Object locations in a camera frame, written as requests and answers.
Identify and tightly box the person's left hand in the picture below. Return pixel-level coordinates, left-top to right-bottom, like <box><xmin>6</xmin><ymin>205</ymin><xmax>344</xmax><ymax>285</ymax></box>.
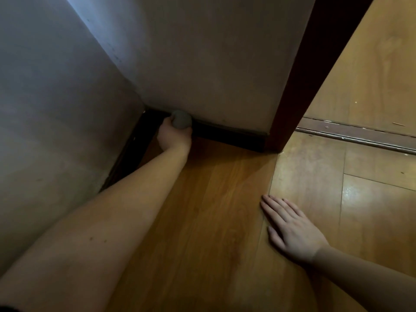
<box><xmin>156</xmin><ymin>115</ymin><xmax>193</xmax><ymax>153</ymax></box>

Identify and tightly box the person's right hand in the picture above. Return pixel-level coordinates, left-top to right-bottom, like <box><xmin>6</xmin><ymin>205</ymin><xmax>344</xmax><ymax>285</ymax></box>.
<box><xmin>260</xmin><ymin>194</ymin><xmax>331</xmax><ymax>267</ymax></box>

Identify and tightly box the grey cleaning cloth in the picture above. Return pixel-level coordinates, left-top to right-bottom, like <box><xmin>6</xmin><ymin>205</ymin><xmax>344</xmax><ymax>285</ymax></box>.
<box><xmin>170</xmin><ymin>109</ymin><xmax>193</xmax><ymax>130</ymax></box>

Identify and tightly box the chipped dark brown baseboard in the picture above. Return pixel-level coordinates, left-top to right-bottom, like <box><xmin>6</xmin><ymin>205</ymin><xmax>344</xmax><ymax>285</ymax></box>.
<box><xmin>100</xmin><ymin>108</ymin><xmax>163</xmax><ymax>192</ymax></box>

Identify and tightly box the person's left forearm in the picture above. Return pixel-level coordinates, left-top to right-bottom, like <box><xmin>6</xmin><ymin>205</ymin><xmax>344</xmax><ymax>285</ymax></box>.
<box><xmin>0</xmin><ymin>147</ymin><xmax>192</xmax><ymax>312</ymax></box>

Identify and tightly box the person's right forearm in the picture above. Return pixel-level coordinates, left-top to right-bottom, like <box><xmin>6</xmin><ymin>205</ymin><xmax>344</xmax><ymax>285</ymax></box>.
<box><xmin>312</xmin><ymin>245</ymin><xmax>416</xmax><ymax>312</ymax></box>

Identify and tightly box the metal door threshold strip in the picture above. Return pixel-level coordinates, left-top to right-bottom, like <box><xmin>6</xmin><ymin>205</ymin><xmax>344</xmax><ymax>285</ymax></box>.
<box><xmin>296</xmin><ymin>117</ymin><xmax>416</xmax><ymax>156</ymax></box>

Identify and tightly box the reddish brown door frame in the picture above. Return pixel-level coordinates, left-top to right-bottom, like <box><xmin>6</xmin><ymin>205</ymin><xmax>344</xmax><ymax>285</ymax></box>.
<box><xmin>265</xmin><ymin>0</ymin><xmax>376</xmax><ymax>153</ymax></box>

